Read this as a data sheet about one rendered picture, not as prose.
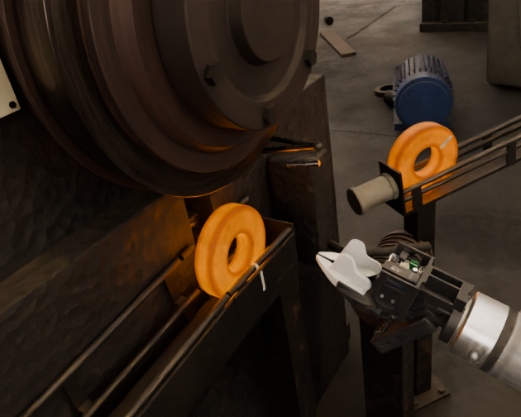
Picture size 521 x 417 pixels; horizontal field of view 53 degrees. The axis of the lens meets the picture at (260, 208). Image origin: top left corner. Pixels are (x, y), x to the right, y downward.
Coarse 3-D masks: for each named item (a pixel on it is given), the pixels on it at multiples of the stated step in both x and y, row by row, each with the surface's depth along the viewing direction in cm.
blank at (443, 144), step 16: (416, 128) 105; (432, 128) 105; (400, 144) 106; (416, 144) 105; (432, 144) 107; (448, 144) 109; (400, 160) 106; (432, 160) 112; (448, 160) 111; (416, 176) 109
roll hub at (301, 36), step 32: (160, 0) 52; (192, 0) 51; (224, 0) 56; (256, 0) 58; (288, 0) 64; (160, 32) 53; (192, 32) 52; (224, 32) 57; (256, 32) 59; (288, 32) 65; (192, 64) 53; (224, 64) 58; (256, 64) 63; (288, 64) 69; (192, 96) 57; (224, 96) 58; (256, 96) 64; (288, 96) 69; (256, 128) 64
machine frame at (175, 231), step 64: (0, 128) 61; (320, 128) 118; (0, 192) 63; (64, 192) 70; (128, 192) 80; (256, 192) 100; (0, 256) 64; (64, 256) 68; (128, 256) 75; (192, 256) 87; (0, 320) 60; (64, 320) 67; (128, 320) 77; (320, 320) 137; (0, 384) 61; (128, 384) 79; (256, 384) 114; (320, 384) 145
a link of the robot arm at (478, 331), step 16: (480, 304) 66; (496, 304) 67; (464, 320) 67; (480, 320) 65; (496, 320) 65; (464, 336) 66; (480, 336) 65; (496, 336) 64; (464, 352) 67; (480, 352) 66
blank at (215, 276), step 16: (224, 208) 83; (240, 208) 83; (208, 224) 81; (224, 224) 80; (240, 224) 84; (256, 224) 88; (208, 240) 80; (224, 240) 81; (240, 240) 89; (256, 240) 89; (208, 256) 79; (224, 256) 82; (240, 256) 89; (256, 256) 90; (208, 272) 80; (224, 272) 83; (240, 272) 87; (208, 288) 82; (224, 288) 83
